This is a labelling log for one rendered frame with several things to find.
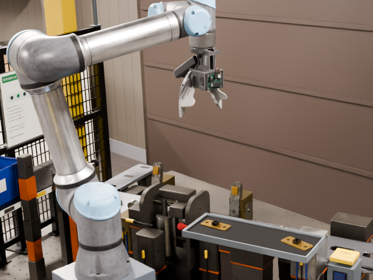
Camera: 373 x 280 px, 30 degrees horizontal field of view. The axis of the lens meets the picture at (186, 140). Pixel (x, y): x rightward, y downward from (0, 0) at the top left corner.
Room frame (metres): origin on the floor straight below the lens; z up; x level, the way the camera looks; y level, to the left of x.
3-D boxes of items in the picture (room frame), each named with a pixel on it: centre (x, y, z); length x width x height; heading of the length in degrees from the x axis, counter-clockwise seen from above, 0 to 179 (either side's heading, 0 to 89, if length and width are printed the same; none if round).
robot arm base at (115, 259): (1.67, 0.24, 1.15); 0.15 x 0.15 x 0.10
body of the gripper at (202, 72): (1.96, -0.06, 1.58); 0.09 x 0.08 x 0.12; 36
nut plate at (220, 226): (1.80, -0.07, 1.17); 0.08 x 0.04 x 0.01; 52
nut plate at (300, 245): (1.66, -0.28, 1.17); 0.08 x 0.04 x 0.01; 40
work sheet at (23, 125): (2.75, 0.67, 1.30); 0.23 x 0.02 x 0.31; 149
